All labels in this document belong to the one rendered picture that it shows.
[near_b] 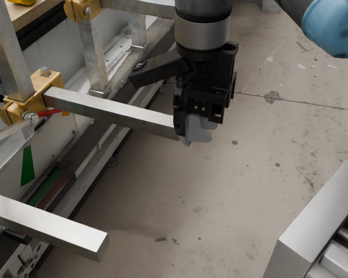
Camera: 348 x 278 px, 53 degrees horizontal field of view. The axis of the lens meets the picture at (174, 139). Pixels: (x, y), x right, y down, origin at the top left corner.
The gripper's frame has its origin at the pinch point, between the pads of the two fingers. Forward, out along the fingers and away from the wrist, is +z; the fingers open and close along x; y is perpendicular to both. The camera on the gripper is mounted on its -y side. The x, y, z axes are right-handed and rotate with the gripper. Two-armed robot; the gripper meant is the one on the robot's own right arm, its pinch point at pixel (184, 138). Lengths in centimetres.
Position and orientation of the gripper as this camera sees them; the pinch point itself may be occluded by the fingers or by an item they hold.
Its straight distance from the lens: 63.8
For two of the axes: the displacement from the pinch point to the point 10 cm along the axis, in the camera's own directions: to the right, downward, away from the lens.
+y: 9.3, 2.4, -2.6
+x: 3.5, -6.5, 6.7
